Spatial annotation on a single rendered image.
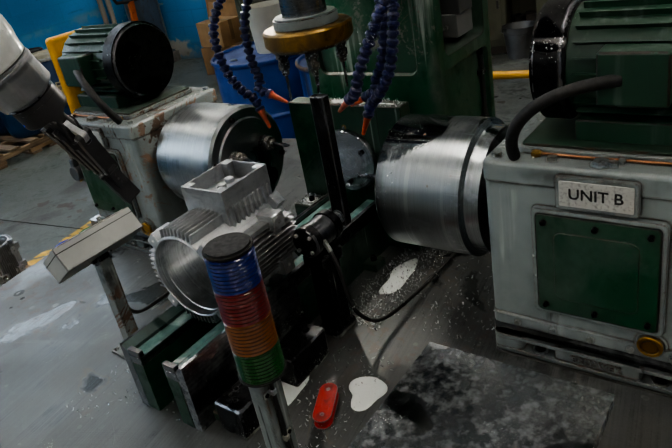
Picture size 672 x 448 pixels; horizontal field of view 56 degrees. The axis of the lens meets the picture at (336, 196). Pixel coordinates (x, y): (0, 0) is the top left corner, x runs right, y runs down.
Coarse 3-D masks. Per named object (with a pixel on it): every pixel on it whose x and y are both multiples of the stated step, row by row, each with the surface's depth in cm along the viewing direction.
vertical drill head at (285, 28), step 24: (288, 0) 120; (312, 0) 120; (288, 24) 120; (312, 24) 120; (336, 24) 120; (288, 48) 120; (312, 48) 119; (336, 48) 130; (288, 72) 128; (312, 72) 123
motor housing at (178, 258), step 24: (192, 216) 108; (216, 216) 109; (288, 216) 117; (168, 240) 111; (192, 240) 104; (264, 240) 110; (288, 240) 116; (168, 264) 114; (192, 264) 118; (264, 264) 111; (168, 288) 114; (192, 288) 116; (192, 312) 113; (216, 312) 108
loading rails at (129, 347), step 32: (352, 224) 135; (352, 256) 136; (288, 288) 119; (160, 320) 114; (192, 320) 115; (288, 320) 120; (128, 352) 108; (160, 352) 110; (192, 352) 106; (224, 352) 107; (160, 384) 111; (192, 384) 102; (224, 384) 108; (192, 416) 105
